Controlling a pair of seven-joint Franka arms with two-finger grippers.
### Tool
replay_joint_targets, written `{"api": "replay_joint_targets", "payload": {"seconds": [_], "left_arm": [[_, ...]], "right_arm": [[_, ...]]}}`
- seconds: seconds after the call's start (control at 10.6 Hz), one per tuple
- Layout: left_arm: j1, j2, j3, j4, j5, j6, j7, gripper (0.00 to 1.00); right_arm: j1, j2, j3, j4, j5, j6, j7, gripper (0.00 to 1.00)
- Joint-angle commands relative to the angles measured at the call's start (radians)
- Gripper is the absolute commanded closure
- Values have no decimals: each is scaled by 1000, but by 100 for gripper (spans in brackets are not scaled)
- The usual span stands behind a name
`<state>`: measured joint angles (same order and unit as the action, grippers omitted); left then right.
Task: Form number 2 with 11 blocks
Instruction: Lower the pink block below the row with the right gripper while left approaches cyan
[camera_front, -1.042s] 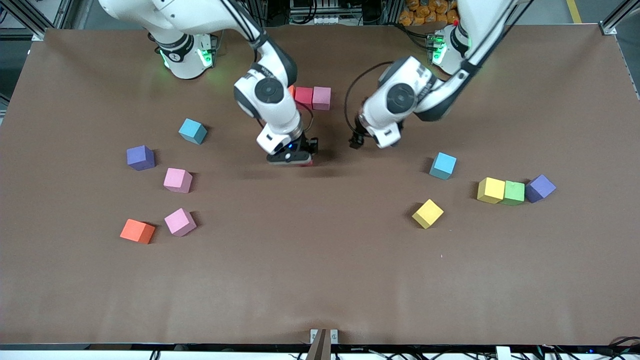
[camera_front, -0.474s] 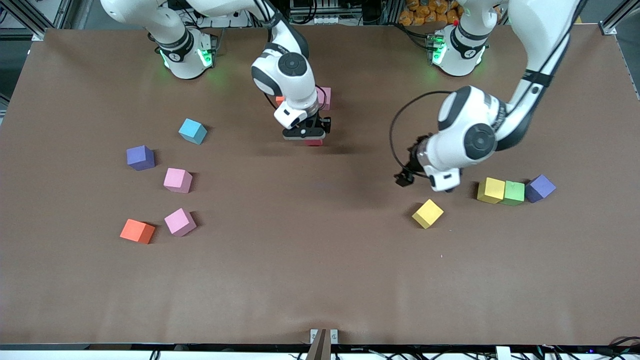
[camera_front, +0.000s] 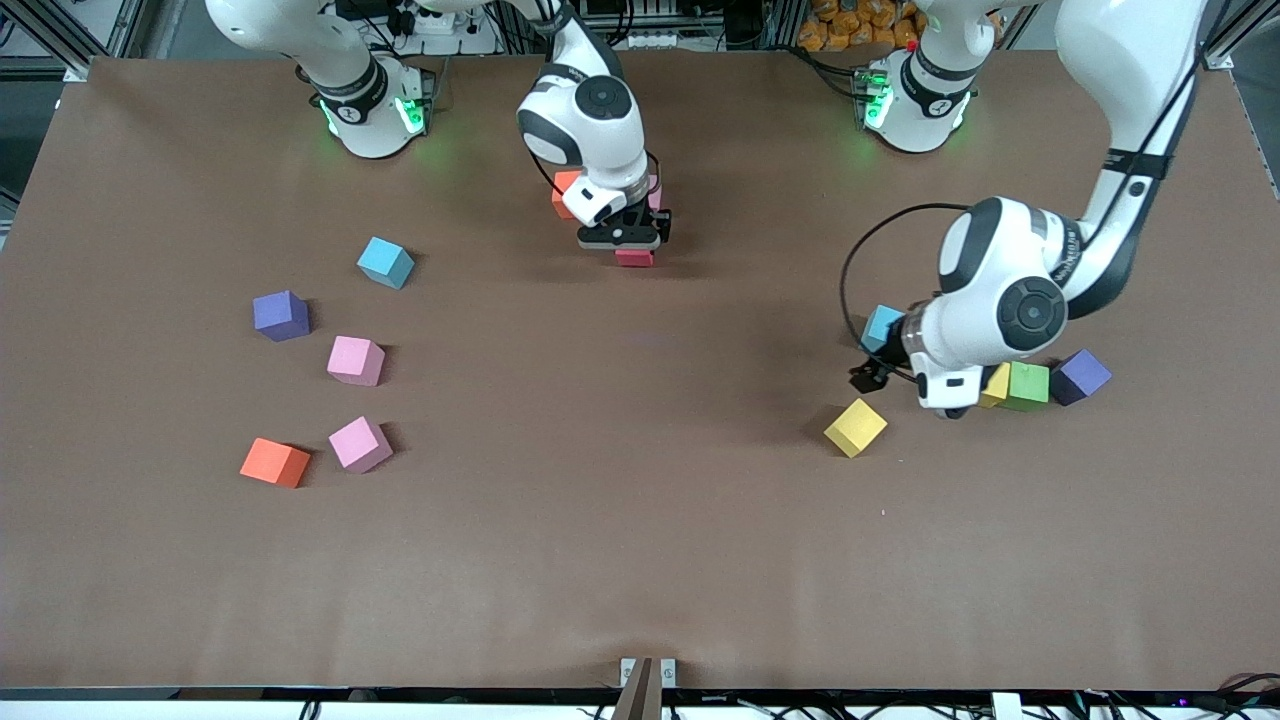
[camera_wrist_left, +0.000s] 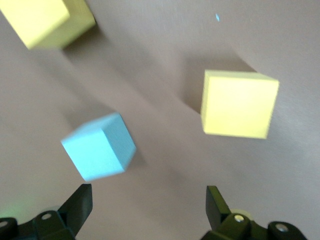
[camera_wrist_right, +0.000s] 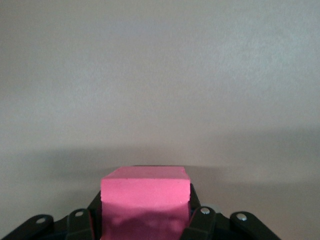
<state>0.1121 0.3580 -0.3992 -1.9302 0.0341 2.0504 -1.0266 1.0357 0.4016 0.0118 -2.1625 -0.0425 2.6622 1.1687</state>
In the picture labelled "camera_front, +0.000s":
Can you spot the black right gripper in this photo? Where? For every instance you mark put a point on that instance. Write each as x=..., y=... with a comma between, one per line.
x=648, y=216

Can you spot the pink foam cube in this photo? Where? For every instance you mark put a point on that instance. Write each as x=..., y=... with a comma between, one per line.
x=355, y=360
x=359, y=443
x=655, y=192

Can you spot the aluminium frame profile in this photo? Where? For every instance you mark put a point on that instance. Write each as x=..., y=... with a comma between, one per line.
x=1235, y=35
x=40, y=30

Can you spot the paper table cover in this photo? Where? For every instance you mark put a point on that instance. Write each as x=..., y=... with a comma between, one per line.
x=640, y=560

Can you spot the light blue foam cube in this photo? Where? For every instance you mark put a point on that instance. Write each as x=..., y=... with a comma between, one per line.
x=385, y=262
x=880, y=322

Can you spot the metal mounting bracket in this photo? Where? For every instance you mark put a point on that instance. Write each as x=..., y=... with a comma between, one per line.
x=647, y=675

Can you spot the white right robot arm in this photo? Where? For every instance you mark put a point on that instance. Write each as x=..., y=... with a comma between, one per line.
x=610, y=150

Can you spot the purple foam cube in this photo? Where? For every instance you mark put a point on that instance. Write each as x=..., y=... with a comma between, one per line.
x=1085, y=377
x=281, y=316

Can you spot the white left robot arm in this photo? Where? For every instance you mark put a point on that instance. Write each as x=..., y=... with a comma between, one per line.
x=975, y=320

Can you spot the orange foam cube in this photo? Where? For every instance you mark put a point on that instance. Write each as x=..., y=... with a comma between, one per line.
x=275, y=463
x=559, y=190

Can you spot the yellow foam cube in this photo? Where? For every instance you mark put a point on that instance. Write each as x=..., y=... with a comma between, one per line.
x=855, y=427
x=998, y=388

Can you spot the green foam cube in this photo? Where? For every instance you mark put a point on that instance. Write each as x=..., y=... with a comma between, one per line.
x=1028, y=387

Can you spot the pile of orange objects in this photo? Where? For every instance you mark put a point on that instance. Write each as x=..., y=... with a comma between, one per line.
x=860, y=25

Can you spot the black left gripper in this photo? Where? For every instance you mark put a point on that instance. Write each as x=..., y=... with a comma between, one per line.
x=889, y=352

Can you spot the crimson foam cube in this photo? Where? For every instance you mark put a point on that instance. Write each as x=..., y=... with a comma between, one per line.
x=635, y=258

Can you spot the white power strip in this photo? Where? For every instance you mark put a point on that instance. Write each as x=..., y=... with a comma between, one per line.
x=432, y=20
x=650, y=40

